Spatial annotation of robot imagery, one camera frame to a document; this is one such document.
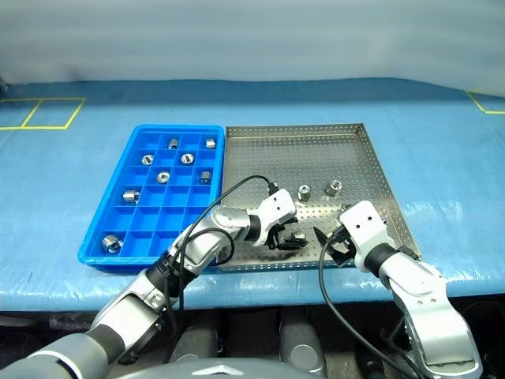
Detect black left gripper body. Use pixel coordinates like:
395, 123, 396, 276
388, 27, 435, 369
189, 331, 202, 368
263, 216, 298, 250

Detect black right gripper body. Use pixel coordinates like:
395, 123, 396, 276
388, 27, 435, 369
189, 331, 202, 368
324, 225, 357, 267

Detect perforated steel tray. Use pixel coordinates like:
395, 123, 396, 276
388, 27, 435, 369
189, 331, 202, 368
215, 122, 422, 273

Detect blue compartment tray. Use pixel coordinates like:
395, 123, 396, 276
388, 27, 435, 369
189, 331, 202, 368
77, 124, 226, 272

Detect grey rounded shape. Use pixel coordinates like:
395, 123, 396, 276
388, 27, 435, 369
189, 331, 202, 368
278, 315, 327, 376
169, 325, 219, 366

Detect silver robot torso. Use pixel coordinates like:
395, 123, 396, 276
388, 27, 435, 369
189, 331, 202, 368
129, 361, 316, 379

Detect dark rounded shape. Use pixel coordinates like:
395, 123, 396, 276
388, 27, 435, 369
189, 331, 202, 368
461, 299, 505, 356

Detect blue plastic table cover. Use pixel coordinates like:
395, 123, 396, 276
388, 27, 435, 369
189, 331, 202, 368
0, 77, 505, 313

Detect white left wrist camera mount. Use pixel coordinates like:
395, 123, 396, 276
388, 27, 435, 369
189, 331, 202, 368
251, 188, 299, 248

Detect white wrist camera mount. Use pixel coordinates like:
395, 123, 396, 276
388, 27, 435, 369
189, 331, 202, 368
338, 200, 396, 273
251, 188, 299, 248

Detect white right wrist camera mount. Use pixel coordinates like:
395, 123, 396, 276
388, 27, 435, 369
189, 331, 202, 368
338, 200, 396, 273

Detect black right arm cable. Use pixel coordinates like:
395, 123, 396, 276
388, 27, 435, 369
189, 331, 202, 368
318, 231, 427, 379

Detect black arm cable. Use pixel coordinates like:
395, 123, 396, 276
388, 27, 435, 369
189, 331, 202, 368
318, 231, 427, 379
161, 174, 279, 366

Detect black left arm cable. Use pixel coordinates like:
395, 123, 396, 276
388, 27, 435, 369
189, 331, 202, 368
161, 174, 279, 366

